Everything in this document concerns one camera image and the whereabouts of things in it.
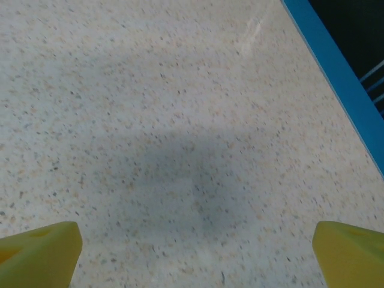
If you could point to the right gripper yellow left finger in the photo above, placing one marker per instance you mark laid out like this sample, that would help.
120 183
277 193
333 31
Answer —
36 258

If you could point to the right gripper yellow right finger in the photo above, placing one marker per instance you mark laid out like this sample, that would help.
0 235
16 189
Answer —
354 258

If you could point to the blue table edge strip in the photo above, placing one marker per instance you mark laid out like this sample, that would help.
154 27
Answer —
331 60

